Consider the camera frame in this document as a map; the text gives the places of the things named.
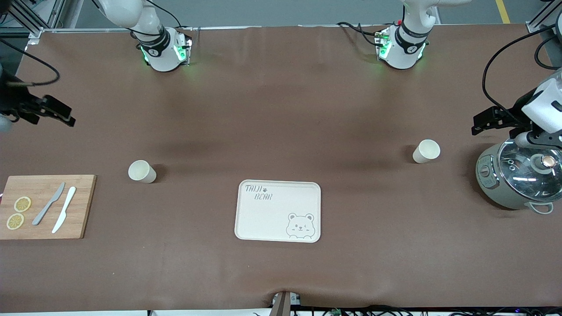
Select white plastic cup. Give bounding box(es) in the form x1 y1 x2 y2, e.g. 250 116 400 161
412 139 441 164
128 160 157 184

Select glass pot lid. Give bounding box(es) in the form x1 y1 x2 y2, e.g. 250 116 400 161
498 140 562 202

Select grey-green electric pot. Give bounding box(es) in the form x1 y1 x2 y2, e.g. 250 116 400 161
476 140 562 215

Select wooden cutting board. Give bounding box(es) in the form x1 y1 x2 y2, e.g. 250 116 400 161
0 175 97 240

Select grey plastic knife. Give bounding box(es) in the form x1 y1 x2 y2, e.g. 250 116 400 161
32 182 66 226

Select white plastic knife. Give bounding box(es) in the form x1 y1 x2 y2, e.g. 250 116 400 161
52 186 77 234

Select brown table cover mat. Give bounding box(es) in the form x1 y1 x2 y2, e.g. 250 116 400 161
0 24 562 313

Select cream bear print tray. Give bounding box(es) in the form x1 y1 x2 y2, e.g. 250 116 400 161
234 179 322 243

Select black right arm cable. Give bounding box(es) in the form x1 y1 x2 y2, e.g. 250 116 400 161
0 37 61 87

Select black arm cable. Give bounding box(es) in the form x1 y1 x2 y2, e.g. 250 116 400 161
482 24 562 119
0 37 61 87

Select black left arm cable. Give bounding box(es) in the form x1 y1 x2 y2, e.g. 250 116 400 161
482 24 562 119

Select aluminium frame profile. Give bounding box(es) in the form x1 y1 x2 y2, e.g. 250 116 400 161
526 0 562 33
0 0 84 42

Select black base cables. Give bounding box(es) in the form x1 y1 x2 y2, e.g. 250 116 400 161
336 21 383 48

